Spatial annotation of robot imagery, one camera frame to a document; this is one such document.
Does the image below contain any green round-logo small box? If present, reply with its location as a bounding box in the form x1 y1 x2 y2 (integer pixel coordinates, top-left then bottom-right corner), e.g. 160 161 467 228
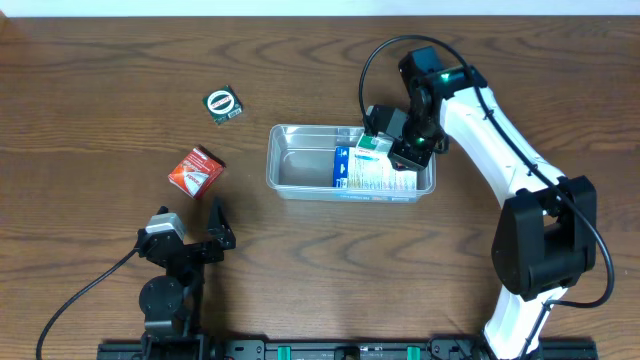
203 85 244 125

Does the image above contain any white green medicine box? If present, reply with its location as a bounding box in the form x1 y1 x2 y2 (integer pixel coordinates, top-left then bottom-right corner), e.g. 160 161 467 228
356 133 393 157

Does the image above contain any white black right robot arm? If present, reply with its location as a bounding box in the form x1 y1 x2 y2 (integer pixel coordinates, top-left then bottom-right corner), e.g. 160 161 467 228
373 47 598 359

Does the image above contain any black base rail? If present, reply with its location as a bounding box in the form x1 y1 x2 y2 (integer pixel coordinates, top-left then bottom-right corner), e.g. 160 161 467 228
97 338 599 360

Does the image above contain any blue fever patch packet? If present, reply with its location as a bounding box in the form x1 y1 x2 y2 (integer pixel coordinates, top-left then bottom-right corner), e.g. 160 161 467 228
332 146 418 202

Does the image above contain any red Panadol box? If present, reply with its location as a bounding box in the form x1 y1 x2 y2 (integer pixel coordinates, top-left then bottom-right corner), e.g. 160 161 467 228
167 145 226 199

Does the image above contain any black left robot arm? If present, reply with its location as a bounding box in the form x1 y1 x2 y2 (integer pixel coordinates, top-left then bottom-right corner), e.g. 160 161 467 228
134 198 236 360

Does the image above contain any clear plastic container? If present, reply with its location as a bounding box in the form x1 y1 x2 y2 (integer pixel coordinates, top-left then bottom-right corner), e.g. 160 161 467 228
266 124 436 202

